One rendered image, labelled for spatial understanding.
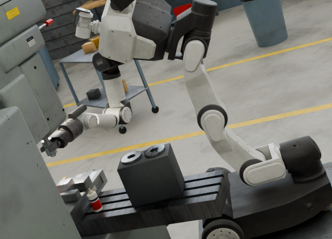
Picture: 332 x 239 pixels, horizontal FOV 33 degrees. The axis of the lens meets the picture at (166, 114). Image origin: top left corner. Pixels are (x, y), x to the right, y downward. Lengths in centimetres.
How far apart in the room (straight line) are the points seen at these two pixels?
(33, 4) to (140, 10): 47
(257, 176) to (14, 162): 130
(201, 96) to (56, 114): 69
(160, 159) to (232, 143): 58
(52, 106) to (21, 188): 57
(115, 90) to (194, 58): 45
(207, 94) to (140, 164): 55
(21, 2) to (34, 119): 47
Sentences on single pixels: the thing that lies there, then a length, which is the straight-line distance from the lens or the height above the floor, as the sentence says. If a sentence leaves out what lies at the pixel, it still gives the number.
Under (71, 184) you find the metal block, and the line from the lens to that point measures 250.
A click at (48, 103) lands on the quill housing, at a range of 232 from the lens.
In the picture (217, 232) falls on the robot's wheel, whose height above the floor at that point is 55.
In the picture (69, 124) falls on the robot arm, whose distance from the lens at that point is 249.
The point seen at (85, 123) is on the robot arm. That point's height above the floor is 124.
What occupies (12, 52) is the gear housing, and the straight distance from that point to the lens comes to 217.
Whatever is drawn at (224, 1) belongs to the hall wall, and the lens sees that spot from 981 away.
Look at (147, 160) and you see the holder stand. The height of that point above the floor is 111.
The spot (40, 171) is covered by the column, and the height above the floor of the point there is 133.
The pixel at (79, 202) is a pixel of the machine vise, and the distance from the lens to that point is 245.
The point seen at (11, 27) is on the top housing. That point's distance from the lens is 220.
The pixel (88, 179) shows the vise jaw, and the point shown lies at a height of 102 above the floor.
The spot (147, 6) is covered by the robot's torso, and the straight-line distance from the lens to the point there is 255.
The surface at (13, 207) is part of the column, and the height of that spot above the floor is 131.
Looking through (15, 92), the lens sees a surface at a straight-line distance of 213.
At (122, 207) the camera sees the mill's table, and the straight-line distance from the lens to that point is 240.
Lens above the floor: 199
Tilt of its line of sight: 20 degrees down
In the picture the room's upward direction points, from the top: 21 degrees counter-clockwise
